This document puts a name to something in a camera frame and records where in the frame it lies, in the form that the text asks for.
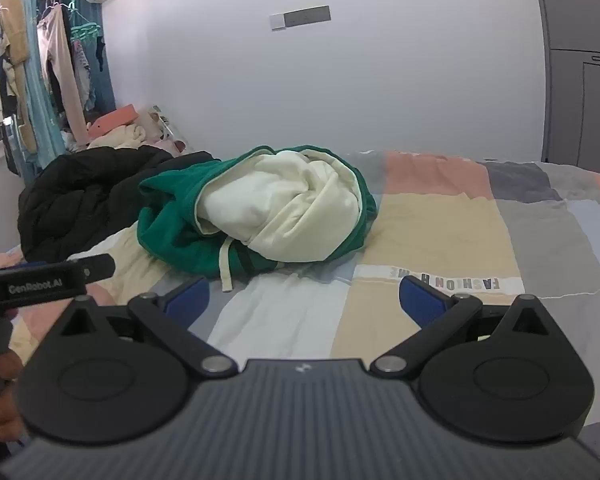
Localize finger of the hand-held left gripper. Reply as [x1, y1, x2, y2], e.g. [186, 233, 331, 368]
[67, 254, 117, 283]

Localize cream plush blanket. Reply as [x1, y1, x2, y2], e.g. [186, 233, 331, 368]
[87, 124, 148, 151]

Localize teal clothes hangers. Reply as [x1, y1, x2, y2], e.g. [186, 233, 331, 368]
[70, 0, 103, 41]

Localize beige hanging garment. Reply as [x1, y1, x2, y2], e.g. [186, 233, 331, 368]
[0, 0, 38, 153]

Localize patchwork bed sheet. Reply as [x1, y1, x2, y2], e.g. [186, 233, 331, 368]
[0, 149, 600, 466]

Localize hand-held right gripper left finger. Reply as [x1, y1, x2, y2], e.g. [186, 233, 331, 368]
[45, 276, 241, 378]

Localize pink plush toy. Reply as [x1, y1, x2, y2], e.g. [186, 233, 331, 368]
[142, 137, 191, 157]

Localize grey door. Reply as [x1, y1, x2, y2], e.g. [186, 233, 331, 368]
[530, 0, 600, 181]

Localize black puffer jacket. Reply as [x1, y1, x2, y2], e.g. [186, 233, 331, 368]
[17, 147, 221, 263]

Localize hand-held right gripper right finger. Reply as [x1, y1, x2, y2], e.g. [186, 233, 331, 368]
[370, 276, 568, 378]

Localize green hoodie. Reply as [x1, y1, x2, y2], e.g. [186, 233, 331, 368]
[136, 145, 378, 293]

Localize wall switch panel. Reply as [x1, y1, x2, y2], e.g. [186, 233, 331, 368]
[269, 5, 332, 32]

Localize light blue hanging garment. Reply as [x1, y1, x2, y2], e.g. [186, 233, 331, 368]
[22, 0, 66, 171]

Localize person's left hand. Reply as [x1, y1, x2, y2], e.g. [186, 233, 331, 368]
[0, 349, 28, 443]

